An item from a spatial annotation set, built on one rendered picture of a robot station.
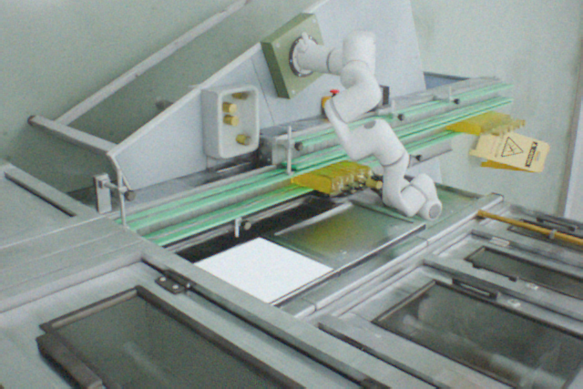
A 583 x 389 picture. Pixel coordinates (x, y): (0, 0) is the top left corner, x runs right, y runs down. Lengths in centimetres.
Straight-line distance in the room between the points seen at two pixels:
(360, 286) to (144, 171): 75
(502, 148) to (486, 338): 383
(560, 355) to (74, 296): 114
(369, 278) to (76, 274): 96
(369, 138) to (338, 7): 87
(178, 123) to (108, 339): 115
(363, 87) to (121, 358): 109
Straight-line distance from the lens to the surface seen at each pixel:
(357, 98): 171
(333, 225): 207
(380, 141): 169
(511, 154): 533
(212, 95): 195
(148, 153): 191
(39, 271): 109
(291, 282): 170
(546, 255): 211
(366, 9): 259
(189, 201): 184
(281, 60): 214
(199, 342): 89
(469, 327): 166
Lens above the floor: 230
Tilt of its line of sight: 40 degrees down
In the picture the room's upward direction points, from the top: 107 degrees clockwise
